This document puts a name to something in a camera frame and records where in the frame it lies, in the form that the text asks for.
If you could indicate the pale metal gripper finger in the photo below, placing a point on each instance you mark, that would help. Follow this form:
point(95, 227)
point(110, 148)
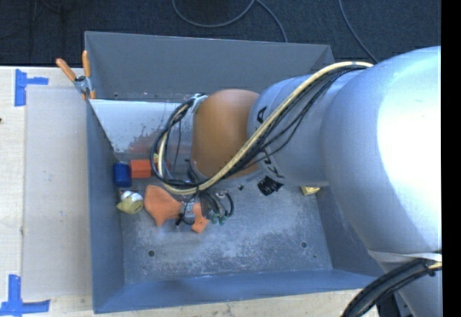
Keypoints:
point(188, 209)

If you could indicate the orange flat soft shape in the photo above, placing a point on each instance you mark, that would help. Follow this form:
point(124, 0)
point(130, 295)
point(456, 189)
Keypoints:
point(160, 204)

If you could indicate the grey metal bin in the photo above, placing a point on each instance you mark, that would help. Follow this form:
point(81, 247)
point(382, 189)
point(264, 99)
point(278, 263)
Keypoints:
point(230, 250)

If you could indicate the pale yellow and silver object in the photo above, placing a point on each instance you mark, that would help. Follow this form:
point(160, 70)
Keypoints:
point(130, 204)

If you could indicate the orange block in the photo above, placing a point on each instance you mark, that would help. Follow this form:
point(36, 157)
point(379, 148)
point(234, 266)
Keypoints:
point(140, 168)

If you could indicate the blue cylinder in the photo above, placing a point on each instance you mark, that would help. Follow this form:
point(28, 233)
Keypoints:
point(122, 174)

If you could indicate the small yellow object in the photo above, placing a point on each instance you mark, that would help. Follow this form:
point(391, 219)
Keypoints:
point(309, 190)

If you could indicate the pale flat board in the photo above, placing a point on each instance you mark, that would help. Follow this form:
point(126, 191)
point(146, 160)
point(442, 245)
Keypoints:
point(54, 182)

